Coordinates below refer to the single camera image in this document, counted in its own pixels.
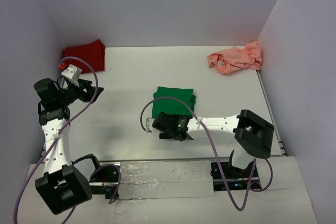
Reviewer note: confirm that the silver taped cover plate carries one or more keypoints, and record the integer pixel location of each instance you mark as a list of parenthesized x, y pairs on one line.
[(154, 180)]

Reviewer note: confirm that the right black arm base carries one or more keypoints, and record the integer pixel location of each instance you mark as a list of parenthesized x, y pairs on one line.
[(237, 179)]

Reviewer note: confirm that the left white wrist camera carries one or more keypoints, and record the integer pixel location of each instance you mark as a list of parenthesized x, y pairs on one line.
[(72, 73)]

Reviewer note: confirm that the green t-shirt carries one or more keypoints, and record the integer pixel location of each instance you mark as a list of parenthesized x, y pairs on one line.
[(173, 107)]

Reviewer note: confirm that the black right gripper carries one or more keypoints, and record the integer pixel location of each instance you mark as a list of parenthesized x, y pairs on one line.
[(165, 136)]

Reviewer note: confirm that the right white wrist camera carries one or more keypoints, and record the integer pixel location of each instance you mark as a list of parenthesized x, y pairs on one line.
[(148, 125)]

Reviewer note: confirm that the pink crumpled t-shirt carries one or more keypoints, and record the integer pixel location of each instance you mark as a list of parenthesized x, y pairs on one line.
[(234, 59)]

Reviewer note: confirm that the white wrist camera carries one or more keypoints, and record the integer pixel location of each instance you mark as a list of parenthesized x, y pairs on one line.
[(148, 125), (72, 73)]

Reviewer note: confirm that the red folded t-shirt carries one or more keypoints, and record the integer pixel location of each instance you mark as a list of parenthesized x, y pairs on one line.
[(92, 53)]

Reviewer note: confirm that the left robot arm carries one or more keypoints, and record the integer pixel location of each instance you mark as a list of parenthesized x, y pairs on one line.
[(62, 186)]

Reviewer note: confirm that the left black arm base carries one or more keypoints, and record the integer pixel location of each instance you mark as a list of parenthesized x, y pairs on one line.
[(102, 183)]

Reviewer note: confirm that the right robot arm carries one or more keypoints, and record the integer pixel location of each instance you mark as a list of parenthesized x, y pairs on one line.
[(252, 133)]

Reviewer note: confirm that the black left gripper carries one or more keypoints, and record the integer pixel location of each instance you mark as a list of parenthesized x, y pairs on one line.
[(88, 96)]

